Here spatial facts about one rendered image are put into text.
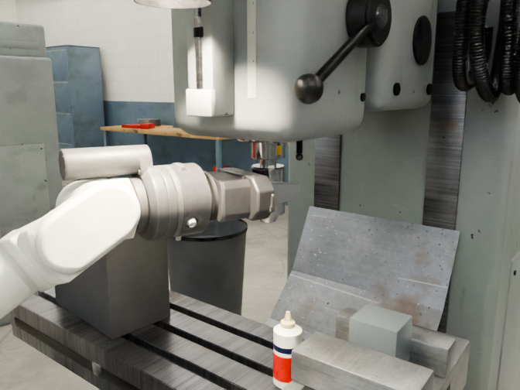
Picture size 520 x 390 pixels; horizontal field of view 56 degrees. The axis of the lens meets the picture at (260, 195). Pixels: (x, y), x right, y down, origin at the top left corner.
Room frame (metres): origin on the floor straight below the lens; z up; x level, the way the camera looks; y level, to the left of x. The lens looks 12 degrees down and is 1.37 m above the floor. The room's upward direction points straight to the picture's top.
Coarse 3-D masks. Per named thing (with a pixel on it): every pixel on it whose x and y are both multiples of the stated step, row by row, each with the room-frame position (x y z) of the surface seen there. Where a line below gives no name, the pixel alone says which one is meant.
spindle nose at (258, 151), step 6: (252, 144) 0.64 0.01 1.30; (258, 144) 0.63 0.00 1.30; (264, 144) 0.63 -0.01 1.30; (270, 144) 0.63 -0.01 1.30; (276, 144) 0.63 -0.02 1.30; (282, 144) 0.64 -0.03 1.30; (252, 150) 0.64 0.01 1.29; (258, 150) 0.63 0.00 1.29; (264, 150) 0.63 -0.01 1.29; (270, 150) 0.63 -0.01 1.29; (282, 150) 0.64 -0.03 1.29; (252, 156) 0.64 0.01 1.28; (258, 156) 0.63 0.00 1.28; (264, 156) 0.63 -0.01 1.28; (270, 156) 0.63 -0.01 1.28; (276, 156) 0.63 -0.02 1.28; (282, 156) 0.64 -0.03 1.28
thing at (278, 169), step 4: (256, 164) 0.66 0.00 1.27; (276, 164) 0.66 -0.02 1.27; (280, 164) 0.66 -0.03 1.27; (252, 168) 0.64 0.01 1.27; (256, 168) 0.63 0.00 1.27; (260, 168) 0.63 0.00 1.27; (264, 168) 0.63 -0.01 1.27; (268, 168) 0.63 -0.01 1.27; (272, 168) 0.63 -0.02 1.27; (276, 168) 0.63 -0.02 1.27; (280, 168) 0.63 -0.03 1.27; (284, 168) 0.64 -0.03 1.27; (252, 172) 0.64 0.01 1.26; (256, 172) 0.63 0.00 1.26; (260, 172) 0.63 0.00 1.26; (264, 172) 0.63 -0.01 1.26; (268, 172) 0.63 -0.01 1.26; (272, 172) 0.63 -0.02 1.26; (276, 172) 0.63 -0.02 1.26; (280, 172) 0.63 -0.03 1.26; (284, 172) 0.64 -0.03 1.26
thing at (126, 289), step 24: (144, 240) 0.79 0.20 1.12; (96, 264) 0.76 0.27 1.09; (120, 264) 0.76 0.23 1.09; (144, 264) 0.79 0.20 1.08; (72, 288) 0.83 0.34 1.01; (96, 288) 0.77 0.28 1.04; (120, 288) 0.75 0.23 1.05; (144, 288) 0.79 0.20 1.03; (168, 288) 0.82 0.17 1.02; (72, 312) 0.84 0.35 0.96; (96, 312) 0.77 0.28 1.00; (120, 312) 0.75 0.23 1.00; (144, 312) 0.78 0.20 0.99; (168, 312) 0.82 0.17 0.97; (120, 336) 0.75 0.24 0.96
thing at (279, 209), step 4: (268, 176) 0.63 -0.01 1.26; (272, 176) 0.63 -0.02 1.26; (276, 176) 0.63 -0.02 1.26; (280, 176) 0.63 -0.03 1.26; (284, 176) 0.64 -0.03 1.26; (272, 180) 0.63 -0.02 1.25; (276, 180) 0.63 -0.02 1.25; (280, 180) 0.63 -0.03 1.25; (284, 180) 0.64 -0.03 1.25; (276, 204) 0.63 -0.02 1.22; (280, 204) 0.63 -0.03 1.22; (284, 204) 0.64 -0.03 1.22; (276, 208) 0.63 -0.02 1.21; (280, 208) 0.63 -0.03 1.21; (284, 208) 0.64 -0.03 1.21; (272, 212) 0.63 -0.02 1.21; (276, 212) 0.63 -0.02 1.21; (280, 212) 0.63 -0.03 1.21; (284, 212) 0.64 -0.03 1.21; (272, 216) 0.63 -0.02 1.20
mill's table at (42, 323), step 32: (32, 320) 0.85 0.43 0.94; (64, 320) 0.81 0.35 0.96; (160, 320) 0.81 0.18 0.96; (192, 320) 0.81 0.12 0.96; (224, 320) 0.81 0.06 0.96; (64, 352) 0.78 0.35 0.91; (96, 352) 0.72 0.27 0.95; (128, 352) 0.70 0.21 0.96; (160, 352) 0.71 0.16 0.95; (192, 352) 0.70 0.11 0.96; (224, 352) 0.71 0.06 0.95; (256, 352) 0.70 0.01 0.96; (96, 384) 0.73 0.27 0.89; (128, 384) 0.67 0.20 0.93; (160, 384) 0.62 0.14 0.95; (192, 384) 0.62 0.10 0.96; (224, 384) 0.63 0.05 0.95; (256, 384) 0.62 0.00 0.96
